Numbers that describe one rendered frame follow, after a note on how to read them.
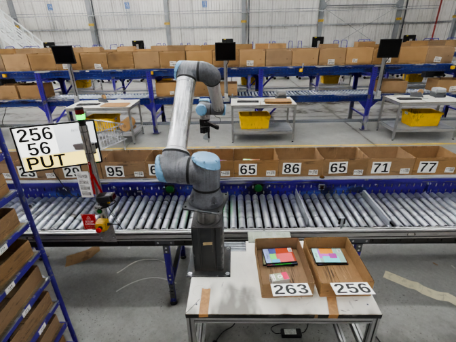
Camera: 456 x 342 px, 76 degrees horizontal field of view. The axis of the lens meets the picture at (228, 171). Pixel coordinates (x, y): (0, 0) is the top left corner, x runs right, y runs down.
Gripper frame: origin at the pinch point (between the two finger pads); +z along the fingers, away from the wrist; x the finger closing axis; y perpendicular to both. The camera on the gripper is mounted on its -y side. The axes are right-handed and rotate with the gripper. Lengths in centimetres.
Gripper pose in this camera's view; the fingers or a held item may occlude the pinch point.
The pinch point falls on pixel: (209, 140)
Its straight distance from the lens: 255.4
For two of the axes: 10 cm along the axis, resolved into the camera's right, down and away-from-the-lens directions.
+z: 0.4, 9.0, 4.3
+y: -10.0, 0.6, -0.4
